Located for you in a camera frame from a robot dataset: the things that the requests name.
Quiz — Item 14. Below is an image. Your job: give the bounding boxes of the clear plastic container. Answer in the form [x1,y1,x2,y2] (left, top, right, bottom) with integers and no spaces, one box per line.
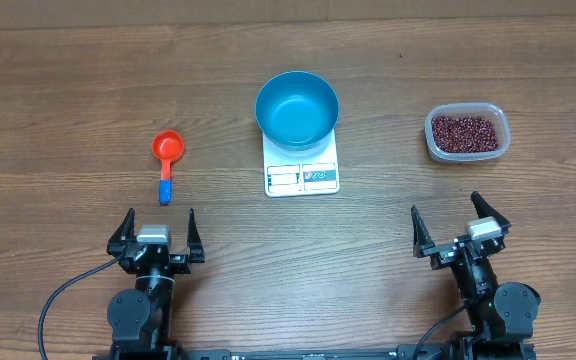
[424,102,511,163]

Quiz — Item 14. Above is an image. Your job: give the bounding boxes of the blue bowl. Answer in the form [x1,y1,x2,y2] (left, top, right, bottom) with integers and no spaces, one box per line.
[254,71,341,151]

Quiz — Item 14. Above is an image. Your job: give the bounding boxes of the white digital kitchen scale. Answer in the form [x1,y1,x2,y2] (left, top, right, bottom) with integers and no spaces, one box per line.
[262,131,340,198]

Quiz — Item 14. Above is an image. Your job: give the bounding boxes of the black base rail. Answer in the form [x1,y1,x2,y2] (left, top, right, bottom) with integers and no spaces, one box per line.
[92,344,537,360]

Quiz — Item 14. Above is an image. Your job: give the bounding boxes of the red beans in container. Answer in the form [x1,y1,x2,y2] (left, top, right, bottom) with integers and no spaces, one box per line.
[431,115,499,153]

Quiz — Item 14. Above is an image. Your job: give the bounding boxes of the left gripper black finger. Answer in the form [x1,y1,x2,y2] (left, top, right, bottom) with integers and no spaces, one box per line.
[106,208,136,255]
[187,208,205,263]

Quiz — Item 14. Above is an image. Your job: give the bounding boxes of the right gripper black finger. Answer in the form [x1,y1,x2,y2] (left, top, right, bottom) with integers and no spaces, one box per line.
[470,191,511,234]
[411,206,435,258]

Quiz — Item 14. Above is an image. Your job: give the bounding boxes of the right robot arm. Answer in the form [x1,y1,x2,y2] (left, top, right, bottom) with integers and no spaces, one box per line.
[411,191,541,360]

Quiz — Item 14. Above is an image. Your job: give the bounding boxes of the red scoop with blue handle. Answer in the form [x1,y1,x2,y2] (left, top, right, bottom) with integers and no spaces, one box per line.
[151,130,185,206]

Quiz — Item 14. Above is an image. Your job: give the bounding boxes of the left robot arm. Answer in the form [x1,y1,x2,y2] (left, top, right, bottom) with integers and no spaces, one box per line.
[107,209,205,359]

